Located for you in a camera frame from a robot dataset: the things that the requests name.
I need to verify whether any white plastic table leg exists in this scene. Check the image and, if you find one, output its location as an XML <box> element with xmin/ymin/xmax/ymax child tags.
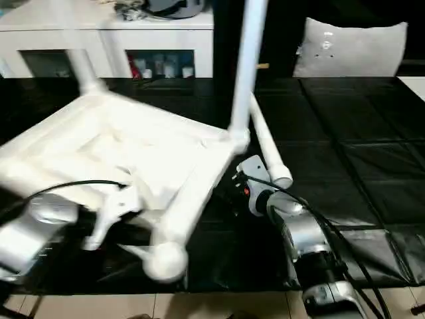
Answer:
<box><xmin>228</xmin><ymin>0</ymin><xmax>270</xmax><ymax>140</ymax></box>
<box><xmin>68</xmin><ymin>49</ymin><xmax>110</xmax><ymax>97</ymax></box>
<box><xmin>249</xmin><ymin>96</ymin><xmax>294</xmax><ymax>187</ymax></box>

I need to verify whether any white flat board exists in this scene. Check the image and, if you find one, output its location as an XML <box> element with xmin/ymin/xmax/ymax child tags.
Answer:
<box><xmin>396</xmin><ymin>75</ymin><xmax>425</xmax><ymax>100</ymax></box>

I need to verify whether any black cabinet gold label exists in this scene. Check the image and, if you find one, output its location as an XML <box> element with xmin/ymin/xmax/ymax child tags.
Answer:
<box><xmin>212</xmin><ymin>0</ymin><xmax>308</xmax><ymax>79</ymax></box>

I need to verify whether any dark helmet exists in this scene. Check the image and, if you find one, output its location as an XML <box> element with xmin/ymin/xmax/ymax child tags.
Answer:
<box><xmin>145</xmin><ymin>0</ymin><xmax>213</xmax><ymax>19</ymax></box>

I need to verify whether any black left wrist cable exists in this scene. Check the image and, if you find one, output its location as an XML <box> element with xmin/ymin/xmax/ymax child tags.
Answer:
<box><xmin>0</xmin><ymin>179</ymin><xmax>129</xmax><ymax>230</ymax></box>

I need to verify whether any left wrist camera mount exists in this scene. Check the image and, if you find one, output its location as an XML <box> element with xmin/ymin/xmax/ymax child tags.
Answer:
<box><xmin>84</xmin><ymin>182</ymin><xmax>143</xmax><ymax>252</ymax></box>

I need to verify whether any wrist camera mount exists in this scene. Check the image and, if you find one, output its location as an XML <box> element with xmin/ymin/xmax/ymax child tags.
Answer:
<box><xmin>84</xmin><ymin>182</ymin><xmax>143</xmax><ymax>252</ymax></box>
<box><xmin>237</xmin><ymin>155</ymin><xmax>277</xmax><ymax>217</ymax></box>

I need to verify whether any white plastic table top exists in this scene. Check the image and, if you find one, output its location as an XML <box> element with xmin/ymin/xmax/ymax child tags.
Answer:
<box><xmin>0</xmin><ymin>92</ymin><xmax>252</xmax><ymax>283</ymax></box>

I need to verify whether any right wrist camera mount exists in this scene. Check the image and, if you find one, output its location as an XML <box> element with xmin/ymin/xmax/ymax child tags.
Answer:
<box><xmin>237</xmin><ymin>155</ymin><xmax>277</xmax><ymax>217</ymax></box>

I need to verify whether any white cabinet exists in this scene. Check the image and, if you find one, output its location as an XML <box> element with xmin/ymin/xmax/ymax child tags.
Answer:
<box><xmin>0</xmin><ymin>9</ymin><xmax>214</xmax><ymax>79</ymax></box>

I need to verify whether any black metal table frame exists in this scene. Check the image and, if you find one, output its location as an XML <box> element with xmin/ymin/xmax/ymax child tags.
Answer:
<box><xmin>0</xmin><ymin>294</ymin><xmax>44</xmax><ymax>319</ymax></box>

